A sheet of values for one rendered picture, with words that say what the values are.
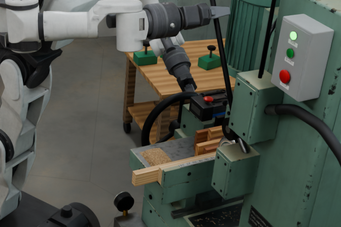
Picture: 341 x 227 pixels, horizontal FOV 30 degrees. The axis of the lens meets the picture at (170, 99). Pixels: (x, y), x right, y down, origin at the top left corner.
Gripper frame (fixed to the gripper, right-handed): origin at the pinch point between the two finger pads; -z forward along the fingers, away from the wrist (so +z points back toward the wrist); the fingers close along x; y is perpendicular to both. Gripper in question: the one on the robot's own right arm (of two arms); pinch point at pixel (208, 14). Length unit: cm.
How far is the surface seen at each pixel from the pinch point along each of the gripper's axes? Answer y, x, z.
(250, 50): 10.9, -5.3, -7.6
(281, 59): 14.4, -31.2, 3.2
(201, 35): -8, 205, -123
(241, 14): 1.4, -6.6, -5.6
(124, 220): 58, 48, 14
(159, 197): 47, 18, 14
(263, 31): 6.9, -12.9, -7.0
